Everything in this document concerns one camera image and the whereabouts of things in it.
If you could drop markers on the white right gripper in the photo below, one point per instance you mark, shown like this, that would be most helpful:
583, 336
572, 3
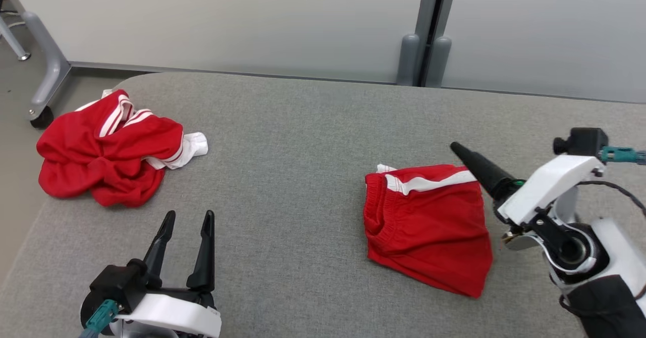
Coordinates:
550, 184

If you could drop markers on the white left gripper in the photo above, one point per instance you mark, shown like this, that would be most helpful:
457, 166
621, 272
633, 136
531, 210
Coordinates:
171, 315

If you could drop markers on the red shorts with white stripe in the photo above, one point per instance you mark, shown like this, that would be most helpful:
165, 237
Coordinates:
429, 227

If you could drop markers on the red Bulls 23 jersey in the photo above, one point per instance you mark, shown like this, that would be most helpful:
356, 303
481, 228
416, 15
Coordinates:
101, 166

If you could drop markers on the black castor wheel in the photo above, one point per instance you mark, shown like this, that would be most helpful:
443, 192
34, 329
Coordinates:
41, 118

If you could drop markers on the grey metal stand leg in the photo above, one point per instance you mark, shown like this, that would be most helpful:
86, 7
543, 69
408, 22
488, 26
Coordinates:
48, 60

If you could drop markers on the thin grey tube leg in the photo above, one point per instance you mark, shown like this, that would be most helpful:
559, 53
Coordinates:
12, 40

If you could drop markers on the teal left camera plug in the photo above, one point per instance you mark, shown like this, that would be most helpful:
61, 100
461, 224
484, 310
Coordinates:
101, 317

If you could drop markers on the teal camera plug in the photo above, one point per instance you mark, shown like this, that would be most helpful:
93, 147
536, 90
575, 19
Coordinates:
618, 154
101, 317

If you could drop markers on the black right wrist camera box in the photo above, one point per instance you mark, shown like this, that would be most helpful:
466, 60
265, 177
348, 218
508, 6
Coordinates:
585, 141

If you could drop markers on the grey cylindrical post bumper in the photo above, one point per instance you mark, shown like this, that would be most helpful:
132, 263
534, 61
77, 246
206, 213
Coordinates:
438, 63
408, 60

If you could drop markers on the teal right camera plug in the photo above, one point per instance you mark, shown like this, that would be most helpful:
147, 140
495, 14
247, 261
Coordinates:
618, 154

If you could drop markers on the grey partition post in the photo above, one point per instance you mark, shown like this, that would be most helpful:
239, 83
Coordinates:
429, 5

